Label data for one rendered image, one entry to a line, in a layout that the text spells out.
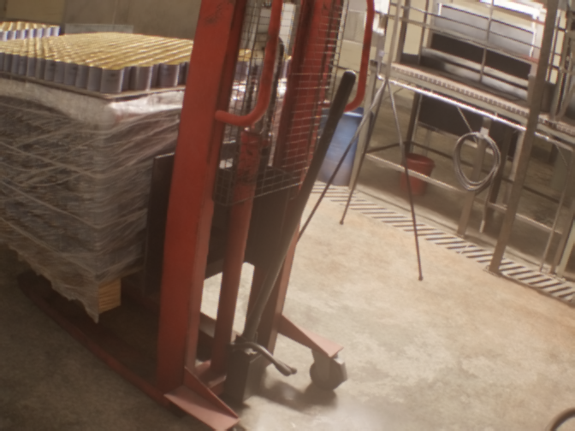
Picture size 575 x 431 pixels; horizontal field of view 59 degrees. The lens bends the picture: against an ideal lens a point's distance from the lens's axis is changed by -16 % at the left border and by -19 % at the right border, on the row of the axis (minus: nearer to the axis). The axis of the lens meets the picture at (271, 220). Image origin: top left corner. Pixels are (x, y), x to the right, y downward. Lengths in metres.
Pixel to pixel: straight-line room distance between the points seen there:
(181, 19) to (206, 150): 3.62
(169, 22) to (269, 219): 3.38
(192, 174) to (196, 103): 0.20
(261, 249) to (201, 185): 0.62
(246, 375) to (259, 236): 0.52
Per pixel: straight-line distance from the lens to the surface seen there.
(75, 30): 3.90
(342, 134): 4.77
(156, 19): 5.45
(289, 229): 1.88
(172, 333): 1.96
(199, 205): 1.71
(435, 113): 5.87
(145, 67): 1.77
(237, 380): 2.19
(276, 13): 1.51
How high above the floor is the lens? 1.48
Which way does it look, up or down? 22 degrees down
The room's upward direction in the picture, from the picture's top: 10 degrees clockwise
